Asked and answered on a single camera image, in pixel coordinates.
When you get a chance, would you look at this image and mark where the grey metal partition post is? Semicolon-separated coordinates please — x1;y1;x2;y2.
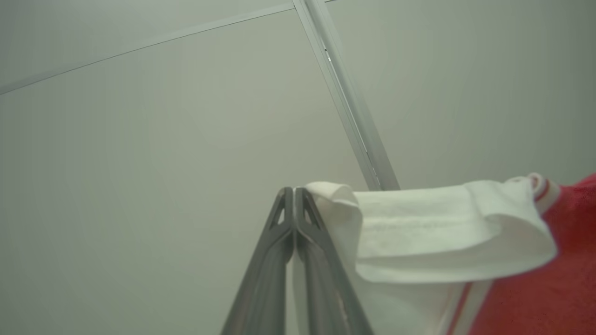
292;0;401;192

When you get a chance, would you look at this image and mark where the red white-striped garment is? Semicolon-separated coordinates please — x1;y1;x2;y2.
291;172;596;335

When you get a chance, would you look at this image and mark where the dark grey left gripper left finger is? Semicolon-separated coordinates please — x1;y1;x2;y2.
221;187;295;335

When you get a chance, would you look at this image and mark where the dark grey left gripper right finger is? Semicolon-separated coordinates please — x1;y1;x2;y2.
294;187;373;335

